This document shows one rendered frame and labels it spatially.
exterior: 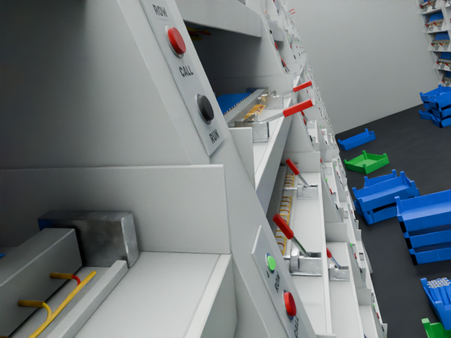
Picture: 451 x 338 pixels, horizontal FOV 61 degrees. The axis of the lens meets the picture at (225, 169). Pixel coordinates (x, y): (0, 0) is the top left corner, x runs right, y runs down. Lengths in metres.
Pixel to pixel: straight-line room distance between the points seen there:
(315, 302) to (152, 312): 0.32
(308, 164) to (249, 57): 0.28
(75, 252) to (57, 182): 0.04
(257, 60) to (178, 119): 0.69
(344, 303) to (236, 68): 0.54
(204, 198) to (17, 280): 0.09
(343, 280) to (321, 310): 0.38
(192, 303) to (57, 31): 0.15
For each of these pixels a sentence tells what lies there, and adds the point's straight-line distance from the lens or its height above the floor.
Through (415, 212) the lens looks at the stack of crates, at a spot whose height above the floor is 0.16.
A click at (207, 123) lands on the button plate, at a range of 0.24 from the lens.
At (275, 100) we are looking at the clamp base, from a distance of 0.72.
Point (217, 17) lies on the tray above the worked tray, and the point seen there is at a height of 1.08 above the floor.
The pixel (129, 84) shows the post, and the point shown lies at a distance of 0.20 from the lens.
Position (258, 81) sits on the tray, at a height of 0.99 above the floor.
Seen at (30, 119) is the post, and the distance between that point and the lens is 0.24.
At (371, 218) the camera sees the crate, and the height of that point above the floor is 0.03.
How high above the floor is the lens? 1.01
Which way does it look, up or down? 11 degrees down
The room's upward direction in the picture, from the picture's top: 23 degrees counter-clockwise
